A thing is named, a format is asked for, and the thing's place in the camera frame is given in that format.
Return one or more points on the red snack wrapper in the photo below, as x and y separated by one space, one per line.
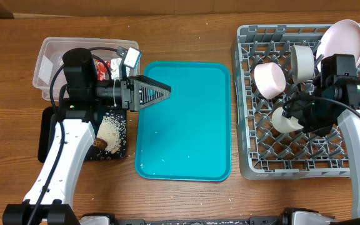
102 72

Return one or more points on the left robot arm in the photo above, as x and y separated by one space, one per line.
83 101

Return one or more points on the grey bowl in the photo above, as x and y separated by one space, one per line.
302 63

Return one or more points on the white rice pile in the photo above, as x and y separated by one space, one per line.
112 131

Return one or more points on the black rectangular tray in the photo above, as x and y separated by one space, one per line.
94 154

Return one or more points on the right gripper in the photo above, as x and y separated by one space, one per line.
294 109

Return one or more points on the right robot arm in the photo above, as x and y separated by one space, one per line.
335 101

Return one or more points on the small white dish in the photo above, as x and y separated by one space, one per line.
283 124

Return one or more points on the pink plate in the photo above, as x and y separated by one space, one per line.
343 37

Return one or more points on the teal serving tray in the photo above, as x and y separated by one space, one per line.
187 136

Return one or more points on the clear plastic storage bin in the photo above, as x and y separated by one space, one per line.
50 59

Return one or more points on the white napkin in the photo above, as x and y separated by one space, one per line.
115 68

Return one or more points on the grey dishwasher rack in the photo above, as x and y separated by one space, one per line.
265 153

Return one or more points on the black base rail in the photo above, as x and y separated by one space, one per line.
302 218

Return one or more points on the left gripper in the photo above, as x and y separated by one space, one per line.
134 92

